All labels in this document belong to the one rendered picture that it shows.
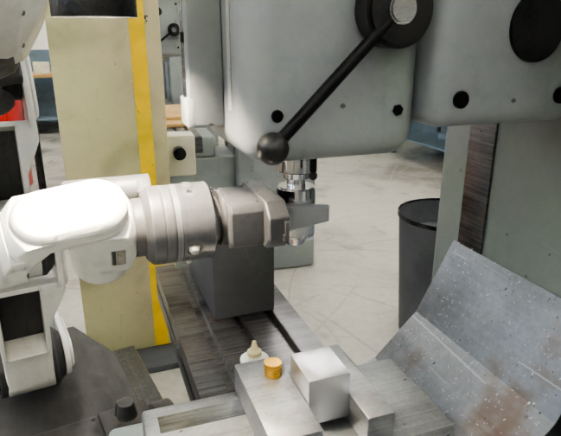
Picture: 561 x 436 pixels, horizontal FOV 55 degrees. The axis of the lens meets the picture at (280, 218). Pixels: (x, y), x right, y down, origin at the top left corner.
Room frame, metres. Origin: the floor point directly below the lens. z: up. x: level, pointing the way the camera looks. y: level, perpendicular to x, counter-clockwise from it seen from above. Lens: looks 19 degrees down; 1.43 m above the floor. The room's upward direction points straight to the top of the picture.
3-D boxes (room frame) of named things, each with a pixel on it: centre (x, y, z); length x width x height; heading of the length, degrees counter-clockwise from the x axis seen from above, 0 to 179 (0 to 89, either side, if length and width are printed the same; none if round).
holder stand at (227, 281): (1.02, 0.11, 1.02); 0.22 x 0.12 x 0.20; 21
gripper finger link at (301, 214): (0.60, -0.03, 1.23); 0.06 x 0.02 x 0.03; 110
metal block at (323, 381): (0.55, -0.05, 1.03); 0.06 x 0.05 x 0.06; 19
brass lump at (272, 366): (0.57, 0.01, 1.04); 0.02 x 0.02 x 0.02
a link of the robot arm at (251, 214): (0.60, 0.07, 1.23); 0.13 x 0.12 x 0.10; 20
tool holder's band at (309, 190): (0.63, -0.02, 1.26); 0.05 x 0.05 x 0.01
